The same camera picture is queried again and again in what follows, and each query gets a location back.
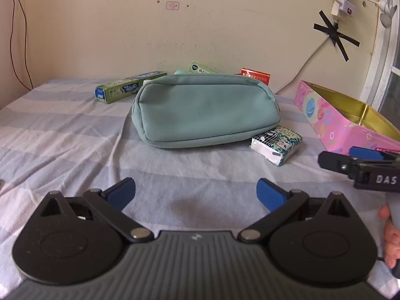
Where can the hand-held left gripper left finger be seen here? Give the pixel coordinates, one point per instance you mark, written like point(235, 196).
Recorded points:
point(122, 193)

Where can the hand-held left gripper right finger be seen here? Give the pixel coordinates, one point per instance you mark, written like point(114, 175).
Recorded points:
point(270, 195)

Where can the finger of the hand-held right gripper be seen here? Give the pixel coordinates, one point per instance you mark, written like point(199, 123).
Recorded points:
point(331, 161)
point(367, 153)

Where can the white tissue pack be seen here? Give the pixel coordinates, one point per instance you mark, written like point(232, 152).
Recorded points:
point(275, 147)

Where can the teal zipper pouch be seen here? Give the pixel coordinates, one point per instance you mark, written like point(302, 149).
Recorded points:
point(203, 109)

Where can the person's right hand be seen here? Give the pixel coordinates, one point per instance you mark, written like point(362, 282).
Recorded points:
point(390, 237)

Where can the striped bed sheet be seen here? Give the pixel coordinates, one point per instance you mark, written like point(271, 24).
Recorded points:
point(62, 137)

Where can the long green toothpaste box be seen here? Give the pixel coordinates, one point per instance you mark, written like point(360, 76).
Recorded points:
point(122, 89)

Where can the red box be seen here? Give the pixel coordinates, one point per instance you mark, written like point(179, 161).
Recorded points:
point(256, 75)

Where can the black tape cross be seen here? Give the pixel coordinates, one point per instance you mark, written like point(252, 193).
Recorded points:
point(336, 34)

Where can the white mini fan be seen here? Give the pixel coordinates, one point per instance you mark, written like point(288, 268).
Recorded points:
point(387, 15)

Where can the white plug adapter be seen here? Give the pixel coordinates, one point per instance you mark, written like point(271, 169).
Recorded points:
point(347, 7)

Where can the small pink wall sticker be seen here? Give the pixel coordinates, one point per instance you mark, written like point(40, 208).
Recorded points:
point(172, 5)

